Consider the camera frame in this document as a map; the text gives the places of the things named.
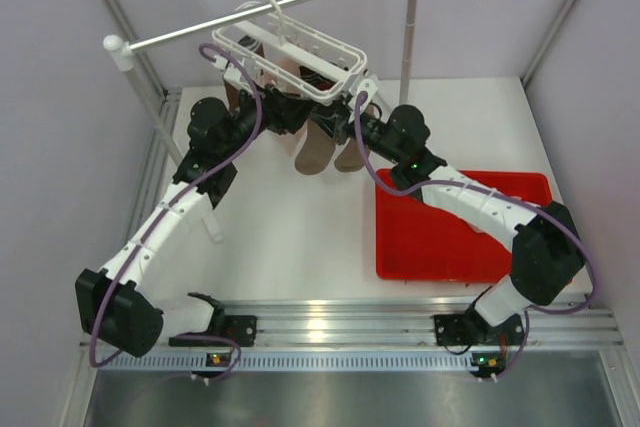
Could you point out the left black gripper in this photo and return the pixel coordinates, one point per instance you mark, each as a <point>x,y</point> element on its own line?
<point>284,112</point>

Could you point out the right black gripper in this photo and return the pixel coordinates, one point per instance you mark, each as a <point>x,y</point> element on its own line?
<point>332,119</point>

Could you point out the taupe sock with striped cuff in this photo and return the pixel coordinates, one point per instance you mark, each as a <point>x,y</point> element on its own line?
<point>316,151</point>

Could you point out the white plastic clip hanger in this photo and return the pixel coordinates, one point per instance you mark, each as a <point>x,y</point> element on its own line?
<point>261,40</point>

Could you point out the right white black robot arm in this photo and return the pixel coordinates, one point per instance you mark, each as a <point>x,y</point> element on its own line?
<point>546,253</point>

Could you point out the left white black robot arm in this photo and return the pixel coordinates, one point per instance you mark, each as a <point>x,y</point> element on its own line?
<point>151,290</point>

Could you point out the black white striped sock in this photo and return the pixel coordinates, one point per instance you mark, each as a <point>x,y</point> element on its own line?
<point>315,79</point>

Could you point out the red plastic tray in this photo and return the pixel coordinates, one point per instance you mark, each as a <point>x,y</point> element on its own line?
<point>415,242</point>

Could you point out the pink sock in tray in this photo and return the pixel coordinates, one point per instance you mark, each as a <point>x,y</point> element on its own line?
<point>475,229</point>

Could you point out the white metal drying rack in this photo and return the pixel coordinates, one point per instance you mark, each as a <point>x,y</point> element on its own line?
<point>215,142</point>

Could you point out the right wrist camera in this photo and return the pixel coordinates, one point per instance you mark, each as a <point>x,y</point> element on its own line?
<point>368,84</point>

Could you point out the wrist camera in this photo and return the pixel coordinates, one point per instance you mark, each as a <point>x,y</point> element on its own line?
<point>368,84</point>
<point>232,75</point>

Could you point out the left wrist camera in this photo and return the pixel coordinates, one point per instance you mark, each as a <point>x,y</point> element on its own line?
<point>232,75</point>

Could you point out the aluminium mounting rail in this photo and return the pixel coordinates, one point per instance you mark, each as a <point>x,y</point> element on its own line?
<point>360,336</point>

